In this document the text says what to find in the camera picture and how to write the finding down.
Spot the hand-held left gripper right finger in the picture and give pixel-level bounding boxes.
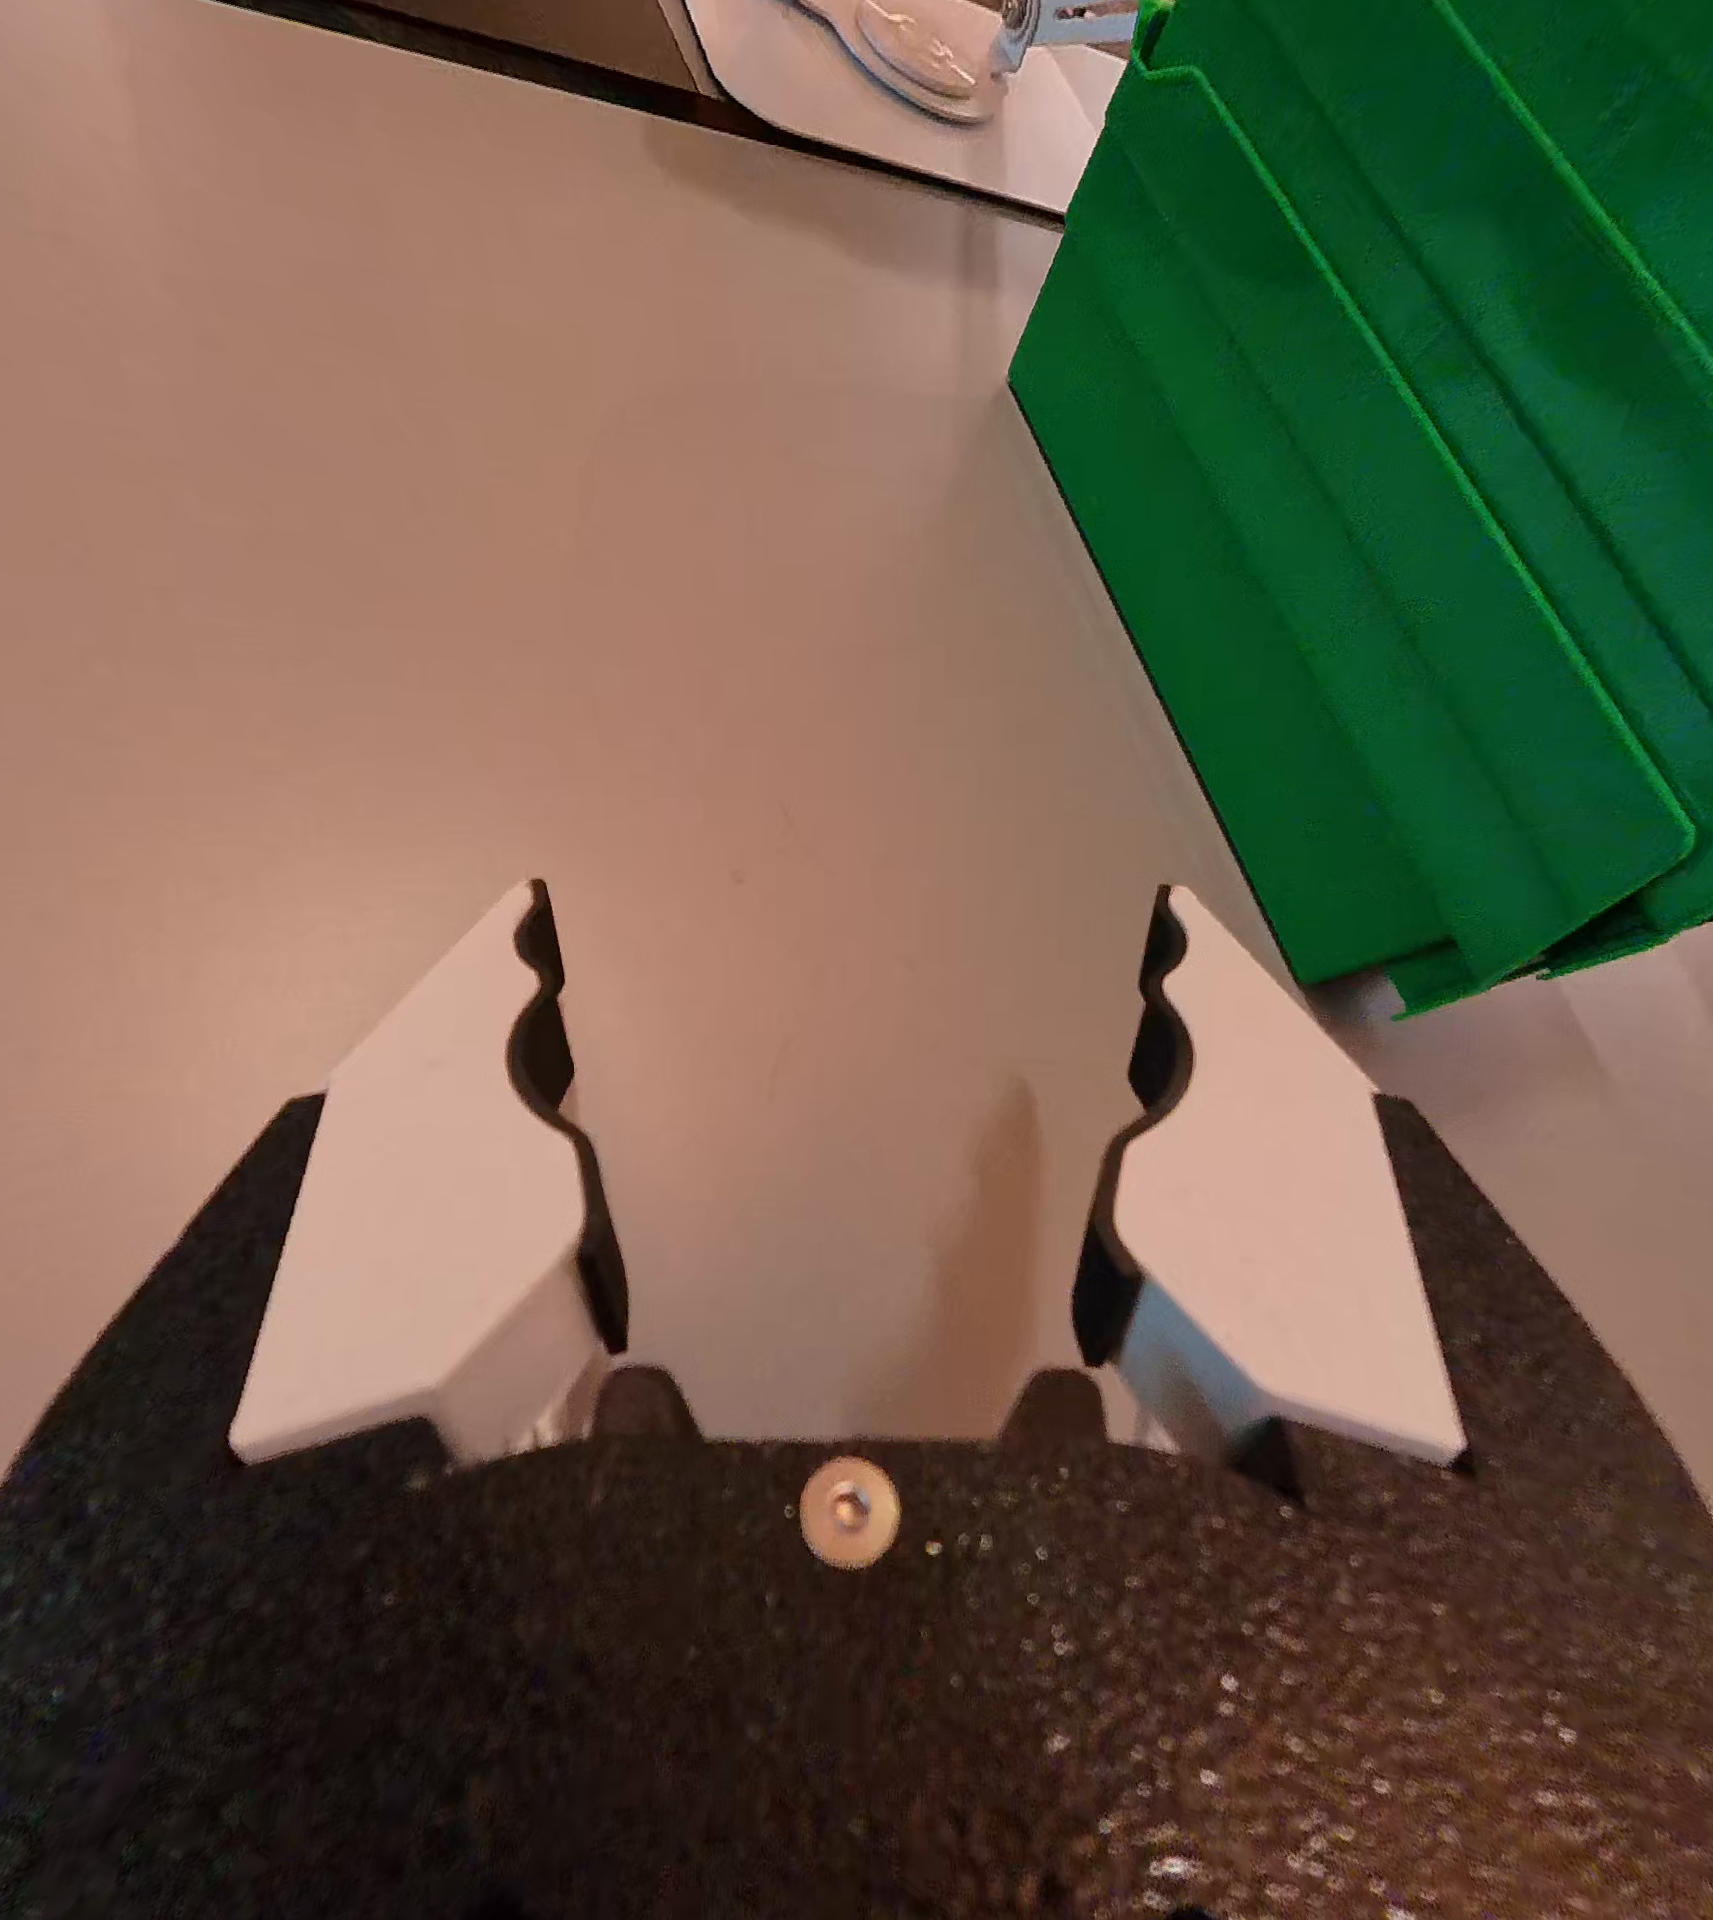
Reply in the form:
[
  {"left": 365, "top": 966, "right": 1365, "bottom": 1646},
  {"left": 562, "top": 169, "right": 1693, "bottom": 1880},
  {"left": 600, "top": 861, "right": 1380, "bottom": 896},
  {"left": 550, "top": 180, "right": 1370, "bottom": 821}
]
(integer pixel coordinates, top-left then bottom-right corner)
[{"left": 1073, "top": 885, "right": 1468, "bottom": 1472}]

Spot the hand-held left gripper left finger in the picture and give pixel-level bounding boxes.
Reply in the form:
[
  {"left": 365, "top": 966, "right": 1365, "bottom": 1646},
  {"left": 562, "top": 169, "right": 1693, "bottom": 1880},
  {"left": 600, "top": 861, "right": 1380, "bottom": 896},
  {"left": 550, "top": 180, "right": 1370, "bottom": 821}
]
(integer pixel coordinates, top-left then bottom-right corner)
[{"left": 229, "top": 880, "right": 630, "bottom": 1468}]

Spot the white stand base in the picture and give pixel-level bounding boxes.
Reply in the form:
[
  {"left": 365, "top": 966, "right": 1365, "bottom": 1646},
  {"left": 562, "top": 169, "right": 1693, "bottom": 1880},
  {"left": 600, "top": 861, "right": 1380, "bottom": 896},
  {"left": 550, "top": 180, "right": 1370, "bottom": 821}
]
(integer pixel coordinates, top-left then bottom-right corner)
[{"left": 661, "top": 0, "right": 1150, "bottom": 217}]

